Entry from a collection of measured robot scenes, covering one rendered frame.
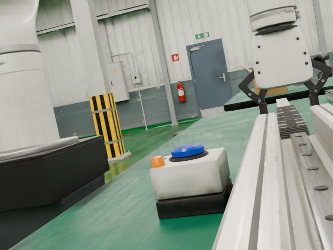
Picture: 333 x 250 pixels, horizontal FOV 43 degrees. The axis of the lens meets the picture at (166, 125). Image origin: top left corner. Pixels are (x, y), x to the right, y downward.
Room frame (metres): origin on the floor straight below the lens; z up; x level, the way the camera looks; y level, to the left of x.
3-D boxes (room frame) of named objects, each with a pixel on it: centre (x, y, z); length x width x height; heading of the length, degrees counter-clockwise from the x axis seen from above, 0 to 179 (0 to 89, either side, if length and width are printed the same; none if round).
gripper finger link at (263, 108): (0.78, -0.17, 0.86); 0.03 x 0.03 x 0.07; 75
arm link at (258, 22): (0.76, -0.23, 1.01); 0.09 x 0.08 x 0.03; 75
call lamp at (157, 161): (0.47, 0.02, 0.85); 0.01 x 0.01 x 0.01
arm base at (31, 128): (0.82, 0.27, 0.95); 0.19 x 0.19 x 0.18
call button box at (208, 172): (0.49, -0.03, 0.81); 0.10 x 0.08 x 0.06; 75
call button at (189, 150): (0.50, -0.02, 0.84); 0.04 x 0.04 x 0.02
